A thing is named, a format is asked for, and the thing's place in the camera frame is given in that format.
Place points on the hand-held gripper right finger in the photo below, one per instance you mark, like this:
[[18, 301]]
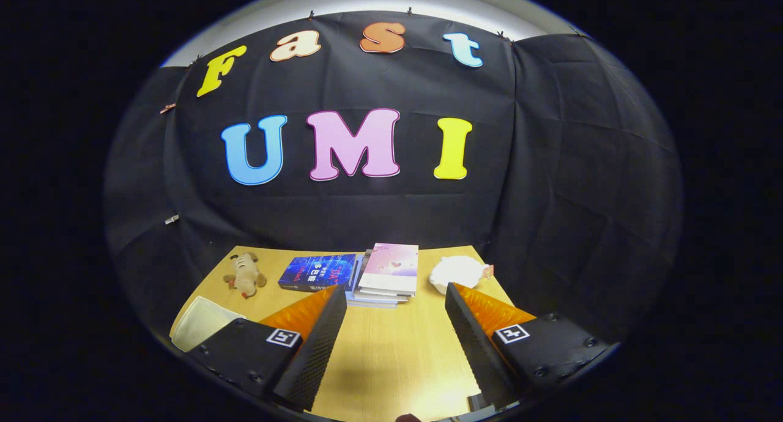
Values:
[[474, 348]]

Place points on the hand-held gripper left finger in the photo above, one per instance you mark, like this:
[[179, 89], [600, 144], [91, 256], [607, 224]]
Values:
[[318, 348]]

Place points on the beige fabric storage box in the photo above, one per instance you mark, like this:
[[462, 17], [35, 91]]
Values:
[[202, 324]]

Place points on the light blue cover book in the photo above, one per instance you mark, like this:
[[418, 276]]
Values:
[[367, 304]]

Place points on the dark blue cover book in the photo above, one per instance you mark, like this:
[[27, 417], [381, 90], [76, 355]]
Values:
[[315, 272]]

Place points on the white plush toy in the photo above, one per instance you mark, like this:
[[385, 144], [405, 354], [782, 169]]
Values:
[[459, 272]]

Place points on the beige plush dog toy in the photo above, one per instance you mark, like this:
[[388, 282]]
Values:
[[246, 275]]

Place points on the pink cover book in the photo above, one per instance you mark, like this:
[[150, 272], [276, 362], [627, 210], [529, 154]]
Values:
[[391, 266]]

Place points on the silver cloth clip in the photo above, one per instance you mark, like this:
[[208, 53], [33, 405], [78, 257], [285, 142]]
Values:
[[172, 219]]

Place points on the orange cloth clip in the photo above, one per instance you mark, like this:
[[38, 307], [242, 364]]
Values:
[[168, 108]]

